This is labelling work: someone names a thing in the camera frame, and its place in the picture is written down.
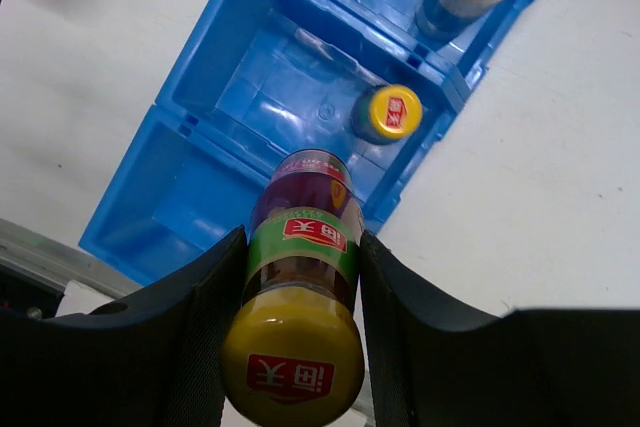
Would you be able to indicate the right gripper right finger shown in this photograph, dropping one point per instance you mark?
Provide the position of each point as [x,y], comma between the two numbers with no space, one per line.
[437,361]

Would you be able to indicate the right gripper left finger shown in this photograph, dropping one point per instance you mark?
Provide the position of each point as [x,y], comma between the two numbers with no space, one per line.
[151,358]

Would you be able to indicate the yellow-cap sauce bottle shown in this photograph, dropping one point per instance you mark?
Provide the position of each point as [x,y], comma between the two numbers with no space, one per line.
[293,355]
[385,114]

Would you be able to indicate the blue three-compartment plastic bin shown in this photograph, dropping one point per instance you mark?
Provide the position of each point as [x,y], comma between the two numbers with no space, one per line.
[260,79]

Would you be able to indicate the aluminium frame rail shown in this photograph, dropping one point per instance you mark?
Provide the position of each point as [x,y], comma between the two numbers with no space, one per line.
[55,264]

